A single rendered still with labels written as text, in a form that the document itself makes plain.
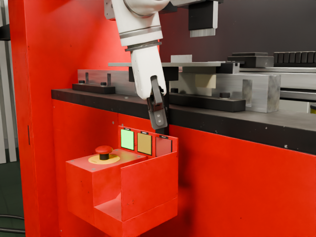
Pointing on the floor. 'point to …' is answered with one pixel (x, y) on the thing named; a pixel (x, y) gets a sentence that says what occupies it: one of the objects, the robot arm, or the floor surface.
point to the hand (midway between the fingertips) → (158, 118)
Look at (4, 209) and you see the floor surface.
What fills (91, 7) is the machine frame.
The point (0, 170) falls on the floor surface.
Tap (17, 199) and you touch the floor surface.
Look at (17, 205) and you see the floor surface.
